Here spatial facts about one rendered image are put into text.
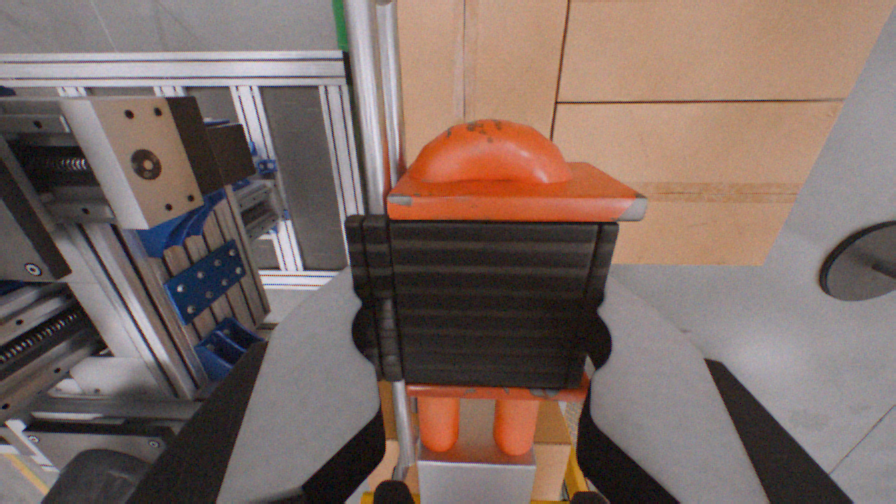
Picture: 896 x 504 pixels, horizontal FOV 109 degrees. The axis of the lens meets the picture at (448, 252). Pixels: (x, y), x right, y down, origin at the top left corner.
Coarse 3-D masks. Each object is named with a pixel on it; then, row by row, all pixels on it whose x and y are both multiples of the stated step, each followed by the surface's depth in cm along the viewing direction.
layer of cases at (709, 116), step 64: (448, 0) 62; (512, 0) 61; (576, 0) 61; (640, 0) 60; (704, 0) 60; (768, 0) 60; (832, 0) 59; (448, 64) 67; (512, 64) 66; (576, 64) 66; (640, 64) 65; (704, 64) 65; (768, 64) 64; (832, 64) 64; (576, 128) 71; (640, 128) 70; (704, 128) 70; (768, 128) 69; (640, 192) 77; (704, 192) 76; (768, 192) 76; (640, 256) 85; (704, 256) 84
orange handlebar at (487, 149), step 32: (448, 128) 10; (480, 128) 10; (512, 128) 10; (416, 160) 11; (448, 160) 10; (480, 160) 10; (512, 160) 10; (544, 160) 10; (448, 416) 16; (512, 416) 15; (448, 448) 17; (512, 448) 16
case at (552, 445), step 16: (384, 384) 71; (384, 400) 68; (384, 416) 64; (416, 416) 64; (544, 416) 63; (560, 416) 63; (544, 432) 60; (560, 432) 60; (416, 448) 60; (544, 448) 59; (560, 448) 59; (384, 464) 63; (416, 464) 63; (544, 464) 61; (560, 464) 61; (368, 480) 66; (416, 480) 65; (544, 480) 63; (560, 480) 63; (544, 496) 66
